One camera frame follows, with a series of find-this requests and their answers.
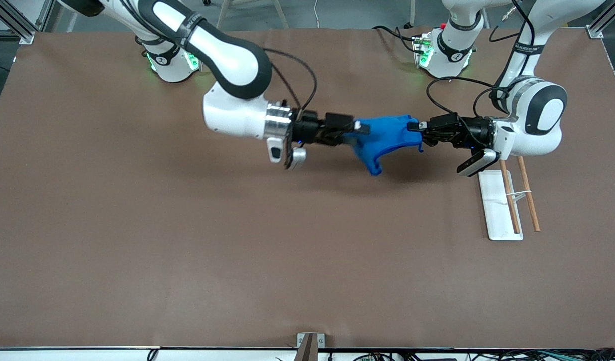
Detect white towel rack wooden bars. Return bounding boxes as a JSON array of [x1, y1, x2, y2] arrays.
[[478, 155, 541, 242]]

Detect aluminium frame post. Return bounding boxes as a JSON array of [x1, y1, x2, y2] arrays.
[[587, 0, 615, 40], [0, 0, 36, 45]]

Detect blue microfibre towel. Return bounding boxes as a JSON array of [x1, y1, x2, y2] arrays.
[[344, 115, 425, 176]]

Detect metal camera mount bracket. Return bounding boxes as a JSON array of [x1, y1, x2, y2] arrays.
[[296, 332, 326, 361]]

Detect white chair legs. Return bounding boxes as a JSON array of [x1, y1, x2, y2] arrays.
[[216, 0, 290, 30]]

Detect black left arm wrist cable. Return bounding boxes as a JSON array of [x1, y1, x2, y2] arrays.
[[426, 75, 511, 120]]

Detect black left arm base cable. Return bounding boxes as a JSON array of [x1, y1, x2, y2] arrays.
[[372, 25, 419, 55]]

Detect black cable bundle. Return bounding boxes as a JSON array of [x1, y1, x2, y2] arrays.
[[352, 350, 615, 361]]

